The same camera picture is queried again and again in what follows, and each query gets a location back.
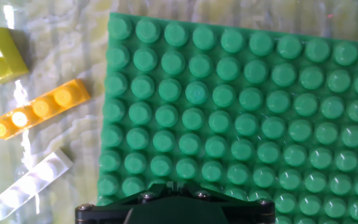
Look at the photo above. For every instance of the amber four-stud brick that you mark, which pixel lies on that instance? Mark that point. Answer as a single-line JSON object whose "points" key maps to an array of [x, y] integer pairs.
{"points": [[41, 109]]}

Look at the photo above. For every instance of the green studded baseplate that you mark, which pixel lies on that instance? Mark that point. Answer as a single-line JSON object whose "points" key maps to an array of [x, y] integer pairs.
{"points": [[244, 109]]}

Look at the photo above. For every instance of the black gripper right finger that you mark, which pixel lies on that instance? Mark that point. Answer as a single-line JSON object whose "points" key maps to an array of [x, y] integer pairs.
{"points": [[253, 214]]}

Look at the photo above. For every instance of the white four-stud brick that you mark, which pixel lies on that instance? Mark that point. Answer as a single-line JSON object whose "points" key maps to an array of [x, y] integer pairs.
{"points": [[29, 185]]}

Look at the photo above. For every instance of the green marble pattern mat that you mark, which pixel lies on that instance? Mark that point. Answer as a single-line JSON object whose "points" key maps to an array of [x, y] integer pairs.
{"points": [[66, 46]]}

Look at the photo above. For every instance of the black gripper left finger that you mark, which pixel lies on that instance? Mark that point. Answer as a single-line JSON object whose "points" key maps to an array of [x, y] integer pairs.
{"points": [[104, 214]]}

